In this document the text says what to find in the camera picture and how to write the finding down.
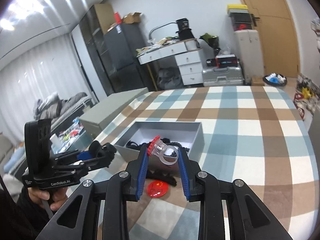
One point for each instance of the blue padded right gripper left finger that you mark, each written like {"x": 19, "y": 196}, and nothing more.
{"x": 78, "y": 218}

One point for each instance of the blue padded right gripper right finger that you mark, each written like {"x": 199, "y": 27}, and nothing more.
{"x": 248, "y": 216}

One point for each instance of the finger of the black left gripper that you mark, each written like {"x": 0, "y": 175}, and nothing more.
{"x": 103, "y": 156}

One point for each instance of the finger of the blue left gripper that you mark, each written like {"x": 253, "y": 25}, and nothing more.
{"x": 84, "y": 155}

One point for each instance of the black claw hair clip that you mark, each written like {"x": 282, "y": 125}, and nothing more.
{"x": 134, "y": 146}

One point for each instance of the red China flag badge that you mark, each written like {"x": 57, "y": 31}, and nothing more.
{"x": 157, "y": 189}

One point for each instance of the person's left hand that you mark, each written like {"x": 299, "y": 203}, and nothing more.
{"x": 37, "y": 196}

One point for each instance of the grey box lid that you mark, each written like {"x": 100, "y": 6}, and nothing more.
{"x": 97, "y": 118}

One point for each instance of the bed with grey bedding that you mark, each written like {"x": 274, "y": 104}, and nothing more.
{"x": 62, "y": 112}

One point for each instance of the checkered blue brown tablecloth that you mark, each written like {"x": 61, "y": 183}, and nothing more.
{"x": 250, "y": 133}

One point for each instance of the silver grey open box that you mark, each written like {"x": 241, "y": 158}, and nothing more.
{"x": 165, "y": 139}

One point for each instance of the white curtain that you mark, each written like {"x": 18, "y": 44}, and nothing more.
{"x": 53, "y": 66}

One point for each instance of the grey bag under desk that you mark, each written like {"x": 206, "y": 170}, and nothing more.
{"x": 169, "y": 78}

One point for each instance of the black refrigerator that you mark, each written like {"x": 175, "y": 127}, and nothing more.
{"x": 124, "y": 70}

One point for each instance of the white desk with drawers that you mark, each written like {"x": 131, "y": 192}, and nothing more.
{"x": 188, "y": 56}

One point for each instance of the silver aluminium suitcase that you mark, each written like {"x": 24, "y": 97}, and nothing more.
{"x": 227, "y": 76}

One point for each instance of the shoe rack with shoes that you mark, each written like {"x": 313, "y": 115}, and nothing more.
{"x": 306, "y": 97}

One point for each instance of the black red box on suitcase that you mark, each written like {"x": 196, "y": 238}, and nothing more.
{"x": 223, "y": 61}

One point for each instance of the white storage cabinet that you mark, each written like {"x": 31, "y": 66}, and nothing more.
{"x": 249, "y": 51}

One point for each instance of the wooden door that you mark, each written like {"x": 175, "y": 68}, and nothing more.
{"x": 272, "y": 19}

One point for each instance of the stacked shoe boxes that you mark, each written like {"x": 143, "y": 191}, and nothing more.
{"x": 240, "y": 16}

